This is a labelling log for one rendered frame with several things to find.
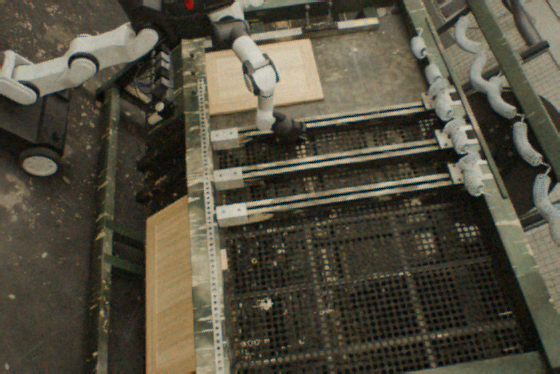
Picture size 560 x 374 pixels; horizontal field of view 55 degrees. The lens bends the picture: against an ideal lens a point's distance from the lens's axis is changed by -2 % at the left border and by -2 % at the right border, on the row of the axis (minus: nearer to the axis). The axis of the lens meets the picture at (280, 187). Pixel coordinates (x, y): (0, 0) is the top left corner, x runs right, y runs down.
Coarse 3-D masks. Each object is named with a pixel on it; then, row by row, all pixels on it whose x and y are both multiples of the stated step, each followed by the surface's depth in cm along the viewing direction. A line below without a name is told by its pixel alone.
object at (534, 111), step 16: (480, 0) 316; (464, 16) 326; (480, 16) 311; (496, 32) 300; (496, 48) 296; (512, 64) 286; (512, 80) 283; (528, 80) 277; (528, 96) 274; (528, 112) 270; (544, 112) 265; (544, 128) 262; (544, 144) 259
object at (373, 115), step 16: (448, 80) 239; (432, 96) 252; (448, 96) 251; (352, 112) 254; (368, 112) 254; (384, 112) 255; (400, 112) 252; (416, 112) 252; (432, 112) 254; (240, 128) 253; (256, 128) 253; (320, 128) 253; (336, 128) 254; (352, 128) 256; (224, 144) 253; (240, 144) 255
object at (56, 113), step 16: (0, 64) 245; (0, 96) 260; (48, 96) 283; (64, 96) 289; (0, 112) 256; (16, 112) 264; (32, 112) 272; (48, 112) 278; (64, 112) 287; (0, 128) 253; (16, 128) 259; (32, 128) 267; (48, 128) 271; (64, 128) 282; (0, 144) 262; (16, 144) 264; (32, 144) 265; (48, 144) 267
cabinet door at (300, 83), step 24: (264, 48) 290; (288, 48) 289; (216, 72) 282; (240, 72) 282; (288, 72) 279; (312, 72) 278; (216, 96) 273; (240, 96) 272; (288, 96) 270; (312, 96) 268
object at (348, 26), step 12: (348, 24) 293; (372, 24) 292; (252, 36) 293; (264, 36) 292; (276, 36) 292; (288, 36) 292; (300, 36) 293; (312, 36) 294; (324, 36) 295; (204, 48) 291; (228, 48) 293
